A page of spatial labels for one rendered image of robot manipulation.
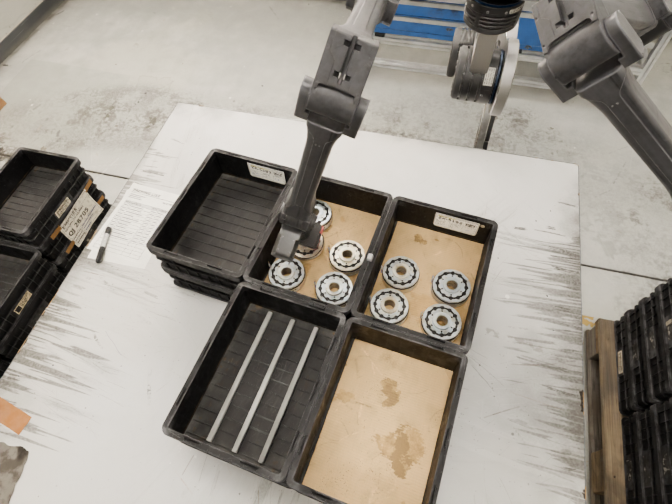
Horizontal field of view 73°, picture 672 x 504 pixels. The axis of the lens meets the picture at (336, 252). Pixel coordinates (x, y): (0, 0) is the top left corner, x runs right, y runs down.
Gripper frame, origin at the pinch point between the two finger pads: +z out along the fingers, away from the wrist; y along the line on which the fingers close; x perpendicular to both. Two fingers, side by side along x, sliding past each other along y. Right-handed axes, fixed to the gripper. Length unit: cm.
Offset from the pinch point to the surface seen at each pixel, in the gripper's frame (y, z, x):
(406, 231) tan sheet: 26.7, 8.5, 12.8
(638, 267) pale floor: 137, 104, 55
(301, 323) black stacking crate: 7.4, -2.5, -23.1
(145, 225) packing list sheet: -60, 20, -8
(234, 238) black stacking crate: -22.0, 5.6, -5.4
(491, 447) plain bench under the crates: 64, 3, -37
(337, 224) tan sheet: 6.1, 8.4, 8.7
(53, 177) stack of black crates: -128, 51, 3
